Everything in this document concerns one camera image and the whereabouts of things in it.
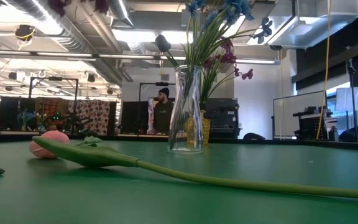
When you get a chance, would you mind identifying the yellow glass vase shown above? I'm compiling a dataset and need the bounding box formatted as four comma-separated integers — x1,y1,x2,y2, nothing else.
185,109,211,146

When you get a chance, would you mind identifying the pink artificial tulip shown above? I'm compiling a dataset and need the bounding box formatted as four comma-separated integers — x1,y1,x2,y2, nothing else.
29,129,358,202

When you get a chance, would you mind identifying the clear glass vase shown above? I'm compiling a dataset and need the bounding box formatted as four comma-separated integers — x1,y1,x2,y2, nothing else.
167,64,204,155

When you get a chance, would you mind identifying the small vase with white flowers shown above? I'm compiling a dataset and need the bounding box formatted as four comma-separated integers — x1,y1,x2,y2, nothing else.
34,111,48,131

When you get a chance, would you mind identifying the small vase with blue flowers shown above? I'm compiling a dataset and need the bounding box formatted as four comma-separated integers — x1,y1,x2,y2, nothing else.
17,108,34,131

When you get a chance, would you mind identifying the person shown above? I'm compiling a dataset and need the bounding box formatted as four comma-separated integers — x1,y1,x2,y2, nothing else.
152,86,176,135

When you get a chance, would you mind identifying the white floral cloth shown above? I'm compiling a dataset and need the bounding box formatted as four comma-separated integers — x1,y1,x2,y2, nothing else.
147,98,155,135

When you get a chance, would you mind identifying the black partition panel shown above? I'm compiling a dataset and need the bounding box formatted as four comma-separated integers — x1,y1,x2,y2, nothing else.
121,101,149,135

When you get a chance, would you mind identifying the black equipment rack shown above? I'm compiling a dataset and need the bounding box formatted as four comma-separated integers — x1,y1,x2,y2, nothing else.
203,98,241,139

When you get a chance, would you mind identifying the long ceiling strip light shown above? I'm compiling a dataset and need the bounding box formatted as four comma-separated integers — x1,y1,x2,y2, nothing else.
0,49,281,65

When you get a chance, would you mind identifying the black bag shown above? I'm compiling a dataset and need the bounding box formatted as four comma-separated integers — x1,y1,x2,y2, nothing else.
242,132,266,141

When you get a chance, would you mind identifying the polka dot cloth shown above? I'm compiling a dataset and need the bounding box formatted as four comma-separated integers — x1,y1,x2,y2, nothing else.
68,99,111,136

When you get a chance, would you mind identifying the green table mat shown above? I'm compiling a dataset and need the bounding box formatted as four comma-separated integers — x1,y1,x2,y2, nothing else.
0,138,358,224

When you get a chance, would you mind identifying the glass board panel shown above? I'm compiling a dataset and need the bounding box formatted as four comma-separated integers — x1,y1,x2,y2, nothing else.
272,91,328,139

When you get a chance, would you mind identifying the orange patterned cloth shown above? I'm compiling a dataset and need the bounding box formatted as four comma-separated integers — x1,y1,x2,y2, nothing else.
34,98,70,125

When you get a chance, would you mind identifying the black desk with equipment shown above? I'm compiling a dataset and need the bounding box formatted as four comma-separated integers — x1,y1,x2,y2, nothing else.
292,105,334,141

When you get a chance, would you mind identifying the black light stand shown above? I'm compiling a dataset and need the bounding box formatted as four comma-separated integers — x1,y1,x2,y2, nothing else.
346,58,358,142

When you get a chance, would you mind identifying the white screen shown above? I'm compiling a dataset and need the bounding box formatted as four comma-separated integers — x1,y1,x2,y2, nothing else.
335,86,358,112

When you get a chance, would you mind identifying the black frame with device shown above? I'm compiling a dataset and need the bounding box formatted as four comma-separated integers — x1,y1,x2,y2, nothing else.
138,81,177,134

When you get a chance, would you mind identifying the black stand frame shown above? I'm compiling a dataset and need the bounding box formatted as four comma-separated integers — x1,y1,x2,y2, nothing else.
28,76,80,135

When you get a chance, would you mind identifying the silver spiral ventilation duct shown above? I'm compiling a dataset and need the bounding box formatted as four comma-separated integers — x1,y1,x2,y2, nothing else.
106,0,135,29
7,0,124,85

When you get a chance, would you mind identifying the yellow hanging cable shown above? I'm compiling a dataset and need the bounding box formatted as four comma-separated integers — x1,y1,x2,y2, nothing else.
315,0,332,141

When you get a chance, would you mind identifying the black ceiling camera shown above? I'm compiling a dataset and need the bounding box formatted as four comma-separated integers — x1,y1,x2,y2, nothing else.
14,24,37,43

